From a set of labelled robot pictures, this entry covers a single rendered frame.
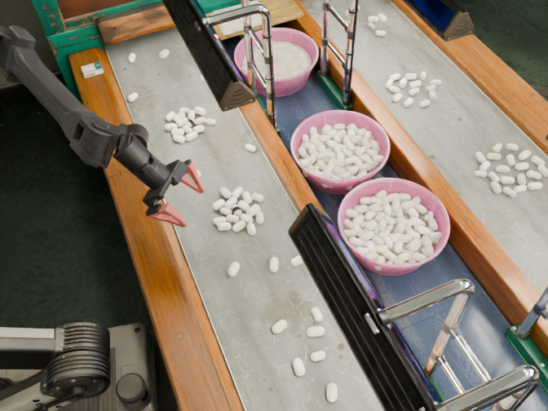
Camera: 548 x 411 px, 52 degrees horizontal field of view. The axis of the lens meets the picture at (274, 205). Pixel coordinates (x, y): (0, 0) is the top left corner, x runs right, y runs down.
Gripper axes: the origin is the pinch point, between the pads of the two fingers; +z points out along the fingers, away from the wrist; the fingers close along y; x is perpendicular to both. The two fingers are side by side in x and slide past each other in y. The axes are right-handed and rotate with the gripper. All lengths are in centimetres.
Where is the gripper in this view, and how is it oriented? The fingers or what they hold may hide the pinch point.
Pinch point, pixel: (191, 206)
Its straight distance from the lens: 123.1
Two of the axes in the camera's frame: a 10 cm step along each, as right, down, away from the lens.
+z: 6.3, 6.2, 4.6
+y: -3.2, 7.5, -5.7
